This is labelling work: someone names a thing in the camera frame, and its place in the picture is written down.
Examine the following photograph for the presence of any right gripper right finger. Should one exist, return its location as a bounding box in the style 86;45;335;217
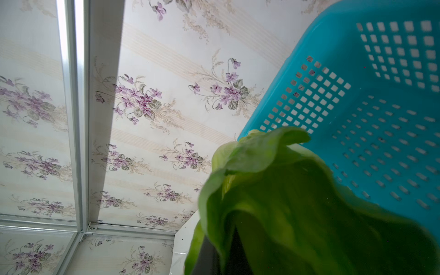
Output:
225;229;253;275

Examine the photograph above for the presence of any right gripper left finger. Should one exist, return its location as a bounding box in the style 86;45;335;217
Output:
191;237;221;275

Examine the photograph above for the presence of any green chinese cabbage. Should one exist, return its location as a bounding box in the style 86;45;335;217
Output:
184;127;440;275

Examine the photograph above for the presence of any teal plastic basket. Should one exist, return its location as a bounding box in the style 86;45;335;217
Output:
241;1;440;237

